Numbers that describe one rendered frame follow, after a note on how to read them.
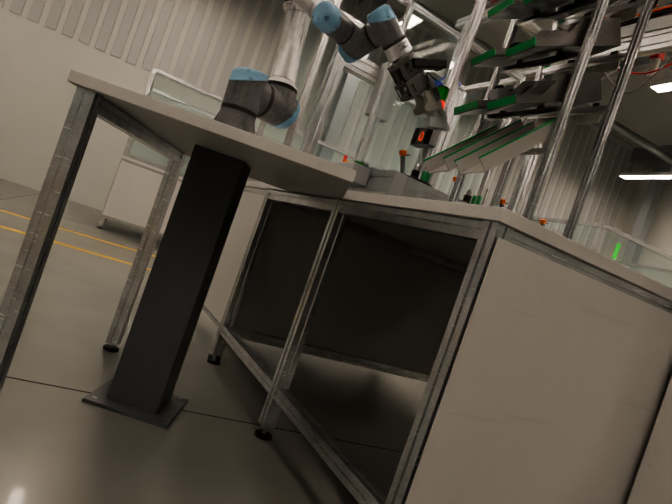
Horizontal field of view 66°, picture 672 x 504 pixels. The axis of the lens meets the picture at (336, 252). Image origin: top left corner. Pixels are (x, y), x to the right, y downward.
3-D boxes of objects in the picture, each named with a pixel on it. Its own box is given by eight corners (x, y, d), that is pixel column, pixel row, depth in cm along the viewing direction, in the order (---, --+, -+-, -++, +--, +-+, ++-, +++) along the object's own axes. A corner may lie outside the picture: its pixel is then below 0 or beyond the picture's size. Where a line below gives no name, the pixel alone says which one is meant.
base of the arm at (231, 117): (199, 126, 160) (209, 95, 160) (217, 139, 175) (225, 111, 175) (245, 139, 158) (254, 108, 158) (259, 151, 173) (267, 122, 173)
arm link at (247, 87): (213, 101, 165) (225, 60, 165) (245, 117, 176) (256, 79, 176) (236, 102, 158) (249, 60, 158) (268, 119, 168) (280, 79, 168)
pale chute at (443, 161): (449, 171, 149) (443, 157, 148) (428, 173, 162) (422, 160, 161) (526, 132, 155) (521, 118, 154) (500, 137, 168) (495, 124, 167)
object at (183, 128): (66, 80, 120) (70, 68, 120) (172, 150, 210) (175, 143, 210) (352, 182, 123) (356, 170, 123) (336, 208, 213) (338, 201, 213)
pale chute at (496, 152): (485, 172, 136) (479, 156, 135) (459, 174, 149) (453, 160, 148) (568, 130, 142) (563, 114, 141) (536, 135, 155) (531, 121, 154)
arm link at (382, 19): (368, 15, 156) (392, -1, 151) (385, 49, 159) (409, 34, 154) (359, 19, 150) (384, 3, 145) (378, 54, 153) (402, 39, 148)
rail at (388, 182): (385, 201, 160) (397, 167, 160) (284, 188, 239) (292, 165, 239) (399, 207, 163) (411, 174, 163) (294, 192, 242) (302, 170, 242)
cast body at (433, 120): (429, 126, 158) (432, 102, 158) (421, 127, 162) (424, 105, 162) (452, 130, 161) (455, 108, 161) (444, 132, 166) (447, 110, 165)
